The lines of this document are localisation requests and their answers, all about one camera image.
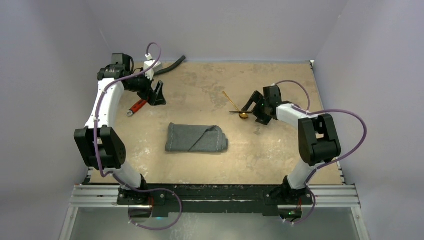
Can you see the aluminium frame rail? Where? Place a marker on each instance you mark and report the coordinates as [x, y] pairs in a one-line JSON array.
[[105, 196]]

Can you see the grey cloth napkin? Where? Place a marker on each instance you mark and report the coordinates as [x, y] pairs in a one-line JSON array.
[[184, 138]]

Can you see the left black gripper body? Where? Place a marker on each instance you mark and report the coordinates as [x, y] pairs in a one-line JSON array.
[[142, 85]]

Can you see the red handled screwdriver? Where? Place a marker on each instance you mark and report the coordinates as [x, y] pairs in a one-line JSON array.
[[136, 107]]

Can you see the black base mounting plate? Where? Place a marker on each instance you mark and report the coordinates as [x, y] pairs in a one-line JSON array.
[[210, 208]]

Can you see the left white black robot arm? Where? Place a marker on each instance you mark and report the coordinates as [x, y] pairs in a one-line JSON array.
[[99, 145]]

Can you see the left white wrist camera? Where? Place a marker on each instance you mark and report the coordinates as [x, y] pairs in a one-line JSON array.
[[150, 66]]

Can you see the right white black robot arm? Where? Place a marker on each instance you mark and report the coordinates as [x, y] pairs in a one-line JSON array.
[[318, 141]]

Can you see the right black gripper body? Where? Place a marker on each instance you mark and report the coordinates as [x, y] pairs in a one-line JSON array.
[[262, 107]]

